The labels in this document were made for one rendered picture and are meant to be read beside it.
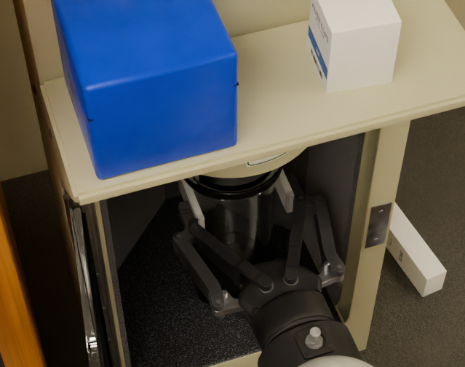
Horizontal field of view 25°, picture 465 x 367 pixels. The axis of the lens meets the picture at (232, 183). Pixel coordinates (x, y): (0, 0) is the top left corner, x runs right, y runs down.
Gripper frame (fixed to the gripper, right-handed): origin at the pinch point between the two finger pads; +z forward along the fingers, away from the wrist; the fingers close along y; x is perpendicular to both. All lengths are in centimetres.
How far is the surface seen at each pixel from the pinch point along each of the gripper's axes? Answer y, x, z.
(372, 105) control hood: -3.7, -31.4, -20.3
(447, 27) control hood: -12.3, -31.4, -14.6
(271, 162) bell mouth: -0.8, -13.0, -8.6
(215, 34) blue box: 7.5, -40.4, -18.9
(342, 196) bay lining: -10.0, -0.6, -5.8
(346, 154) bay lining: -10.0, -7.2, -5.5
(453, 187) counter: -34.7, 25.5, 9.2
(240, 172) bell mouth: 2.1, -12.7, -8.6
